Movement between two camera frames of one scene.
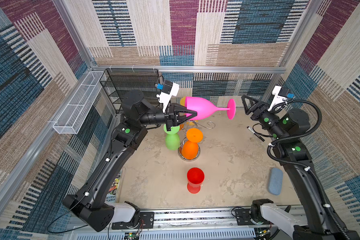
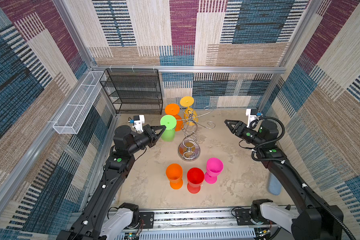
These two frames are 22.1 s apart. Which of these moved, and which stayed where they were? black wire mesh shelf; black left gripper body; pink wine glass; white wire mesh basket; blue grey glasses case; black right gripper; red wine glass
Moved: pink wine glass; black left gripper body; black right gripper
Stayed: red wine glass; white wire mesh basket; black wire mesh shelf; blue grey glasses case
